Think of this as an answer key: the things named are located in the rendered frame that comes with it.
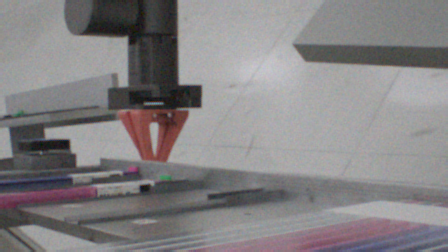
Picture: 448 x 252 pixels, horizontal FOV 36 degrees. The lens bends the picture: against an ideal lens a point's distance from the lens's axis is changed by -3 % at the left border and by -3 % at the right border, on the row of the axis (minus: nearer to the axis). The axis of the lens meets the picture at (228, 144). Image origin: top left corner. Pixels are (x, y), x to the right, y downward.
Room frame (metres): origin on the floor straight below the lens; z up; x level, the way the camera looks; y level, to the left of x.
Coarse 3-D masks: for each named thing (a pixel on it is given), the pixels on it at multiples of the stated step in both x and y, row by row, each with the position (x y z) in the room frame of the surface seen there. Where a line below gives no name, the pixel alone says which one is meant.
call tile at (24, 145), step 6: (24, 144) 0.78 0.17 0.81; (30, 144) 0.77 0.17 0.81; (36, 144) 0.77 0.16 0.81; (42, 144) 0.77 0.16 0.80; (48, 144) 0.77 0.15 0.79; (54, 144) 0.77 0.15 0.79; (60, 144) 0.77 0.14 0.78; (66, 144) 0.78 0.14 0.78; (24, 150) 0.78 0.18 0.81; (30, 150) 0.77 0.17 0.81; (36, 150) 0.76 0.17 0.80; (42, 150) 0.77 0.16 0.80; (48, 150) 0.77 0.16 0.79
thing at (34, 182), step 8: (56, 176) 0.67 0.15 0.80; (64, 176) 0.67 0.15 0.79; (72, 176) 0.67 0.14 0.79; (0, 184) 0.65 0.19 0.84; (8, 184) 0.65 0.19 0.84; (16, 184) 0.65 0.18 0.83; (24, 184) 0.66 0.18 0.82; (32, 184) 0.66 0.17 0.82; (40, 184) 0.66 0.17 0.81; (48, 184) 0.66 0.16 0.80; (56, 184) 0.66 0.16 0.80; (64, 184) 0.67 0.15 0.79; (72, 184) 0.67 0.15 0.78
